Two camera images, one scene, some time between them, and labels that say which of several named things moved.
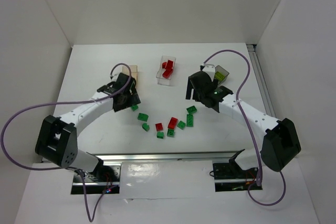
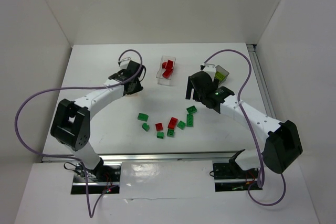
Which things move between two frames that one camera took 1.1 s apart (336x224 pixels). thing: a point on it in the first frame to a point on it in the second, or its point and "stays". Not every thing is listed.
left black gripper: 128,100 to 135,87
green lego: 143,116 stays
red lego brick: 172,123 stays
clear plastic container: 165,72 stays
